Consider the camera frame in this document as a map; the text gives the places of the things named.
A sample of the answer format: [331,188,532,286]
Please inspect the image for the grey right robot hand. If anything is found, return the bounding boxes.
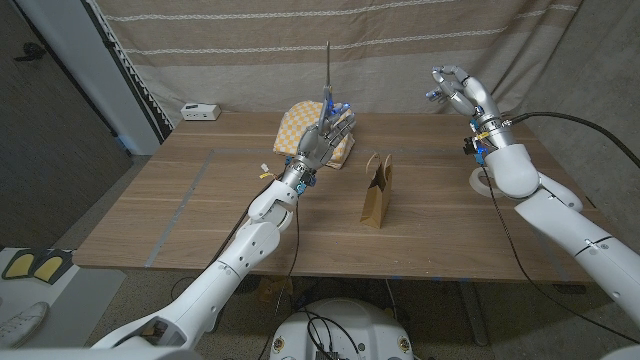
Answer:
[425,64,517,154]

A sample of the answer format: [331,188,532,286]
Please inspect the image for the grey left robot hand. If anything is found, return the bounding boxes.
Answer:
[277,102,358,194]

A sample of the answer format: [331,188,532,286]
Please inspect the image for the grey yellow handled scissors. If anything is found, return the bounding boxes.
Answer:
[319,41,337,134]

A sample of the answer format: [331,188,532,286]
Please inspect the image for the brown paper bag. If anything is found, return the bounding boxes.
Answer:
[359,152,395,230]

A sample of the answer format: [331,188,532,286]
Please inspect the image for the yellow white checkered towel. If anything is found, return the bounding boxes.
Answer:
[272,100,357,171]

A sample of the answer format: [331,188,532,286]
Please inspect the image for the white tape roll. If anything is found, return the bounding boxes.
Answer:
[468,166,506,199]

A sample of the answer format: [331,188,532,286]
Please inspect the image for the grey tape line marking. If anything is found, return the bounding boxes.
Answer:
[143,147,571,282]

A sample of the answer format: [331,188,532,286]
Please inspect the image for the beige striped curtain backdrop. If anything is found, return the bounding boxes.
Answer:
[93,0,585,129]

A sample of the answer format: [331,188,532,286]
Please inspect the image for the white power strip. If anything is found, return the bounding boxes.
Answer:
[180,102,223,122]

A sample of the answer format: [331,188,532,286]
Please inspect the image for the tan crumpled paper piece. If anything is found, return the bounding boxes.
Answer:
[256,276,295,304]

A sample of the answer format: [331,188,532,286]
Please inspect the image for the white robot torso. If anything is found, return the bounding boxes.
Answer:
[269,297,415,360]

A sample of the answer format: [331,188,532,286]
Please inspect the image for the black curtain edge strip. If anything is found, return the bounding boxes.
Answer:
[82,0,174,144]

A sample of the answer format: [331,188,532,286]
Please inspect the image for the dark grey door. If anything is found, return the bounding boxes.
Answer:
[0,0,134,249]

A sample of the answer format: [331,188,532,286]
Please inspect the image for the yellow black foot pedal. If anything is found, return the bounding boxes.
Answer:
[1,248,39,281]
[31,248,75,285]

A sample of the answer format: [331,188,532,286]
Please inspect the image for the white sneaker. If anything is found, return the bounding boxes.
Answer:
[0,301,50,350]

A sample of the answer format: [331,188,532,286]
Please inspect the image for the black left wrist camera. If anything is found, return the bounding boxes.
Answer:
[294,172,319,196]

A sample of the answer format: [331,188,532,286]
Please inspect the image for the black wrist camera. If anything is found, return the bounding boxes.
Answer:
[462,135,486,166]
[294,172,319,196]

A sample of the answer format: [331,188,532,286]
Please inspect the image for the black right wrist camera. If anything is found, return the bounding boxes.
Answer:
[462,135,486,166]

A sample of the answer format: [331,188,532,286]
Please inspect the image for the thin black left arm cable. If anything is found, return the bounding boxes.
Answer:
[259,197,302,360]

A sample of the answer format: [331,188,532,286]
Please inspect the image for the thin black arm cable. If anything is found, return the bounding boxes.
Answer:
[480,167,640,346]
[259,197,302,360]

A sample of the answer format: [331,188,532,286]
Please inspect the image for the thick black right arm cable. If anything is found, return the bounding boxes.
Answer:
[502,111,640,169]

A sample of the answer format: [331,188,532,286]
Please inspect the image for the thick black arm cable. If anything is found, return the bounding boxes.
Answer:
[207,182,275,269]
[502,111,640,169]

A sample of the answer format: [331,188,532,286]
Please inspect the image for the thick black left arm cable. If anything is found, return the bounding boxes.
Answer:
[207,182,275,269]

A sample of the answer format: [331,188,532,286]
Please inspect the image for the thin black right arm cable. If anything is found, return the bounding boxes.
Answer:
[480,167,640,346]

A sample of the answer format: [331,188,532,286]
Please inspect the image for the black torso cable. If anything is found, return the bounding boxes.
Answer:
[299,307,364,360]

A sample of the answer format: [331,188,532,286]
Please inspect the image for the black door handle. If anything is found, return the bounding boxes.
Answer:
[13,42,47,63]

